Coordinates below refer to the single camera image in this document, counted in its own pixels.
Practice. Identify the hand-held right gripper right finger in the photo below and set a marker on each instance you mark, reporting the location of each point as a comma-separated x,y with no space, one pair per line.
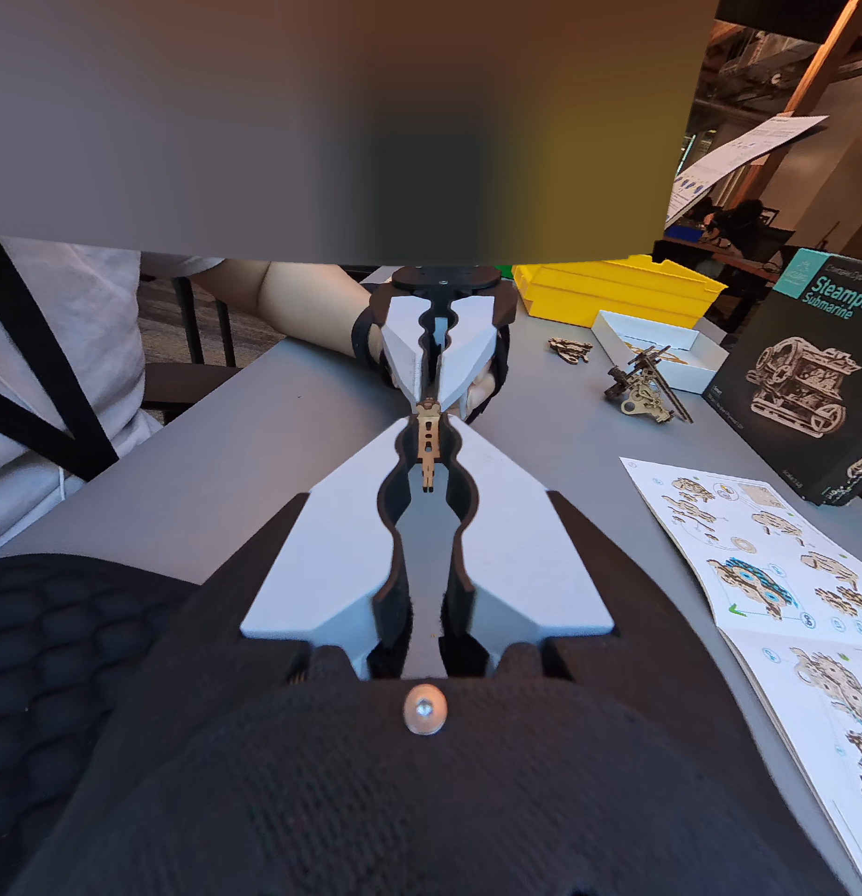
529,567

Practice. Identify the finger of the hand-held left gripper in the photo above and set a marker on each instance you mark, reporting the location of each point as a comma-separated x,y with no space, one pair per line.
473,336
403,336

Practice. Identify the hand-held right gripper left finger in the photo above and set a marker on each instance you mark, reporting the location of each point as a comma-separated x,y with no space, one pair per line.
319,567

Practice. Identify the small wooden model part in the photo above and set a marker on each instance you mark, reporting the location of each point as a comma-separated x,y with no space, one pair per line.
429,434

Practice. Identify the person's left forearm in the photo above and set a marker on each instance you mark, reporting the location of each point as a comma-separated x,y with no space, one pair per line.
298,308

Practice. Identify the person's left hand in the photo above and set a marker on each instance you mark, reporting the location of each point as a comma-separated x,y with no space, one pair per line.
478,395

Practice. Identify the small wooden gear cluster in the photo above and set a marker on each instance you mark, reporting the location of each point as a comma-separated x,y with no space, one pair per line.
569,350

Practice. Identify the yellow plastic bin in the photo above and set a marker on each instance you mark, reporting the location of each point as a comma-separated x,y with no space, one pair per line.
613,294

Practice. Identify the wooden gear model assembly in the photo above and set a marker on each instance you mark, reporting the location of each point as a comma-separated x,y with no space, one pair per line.
641,399

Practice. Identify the white cardboard tray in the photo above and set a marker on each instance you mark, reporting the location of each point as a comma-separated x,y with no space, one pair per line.
683,381

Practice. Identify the dark wooden chair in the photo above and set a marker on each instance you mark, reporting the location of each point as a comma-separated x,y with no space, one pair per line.
186,388

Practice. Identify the model instruction booklet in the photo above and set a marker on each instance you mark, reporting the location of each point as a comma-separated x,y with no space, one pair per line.
753,560

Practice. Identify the black model kit box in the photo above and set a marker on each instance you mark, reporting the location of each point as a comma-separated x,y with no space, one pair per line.
788,392

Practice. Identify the person's white shirt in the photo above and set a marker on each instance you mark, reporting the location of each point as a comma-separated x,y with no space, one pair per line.
88,294

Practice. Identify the large printed paper sheet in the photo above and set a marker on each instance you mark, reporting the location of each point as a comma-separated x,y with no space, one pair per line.
739,150

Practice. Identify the wooden post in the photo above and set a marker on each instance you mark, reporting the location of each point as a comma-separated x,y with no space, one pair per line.
816,70

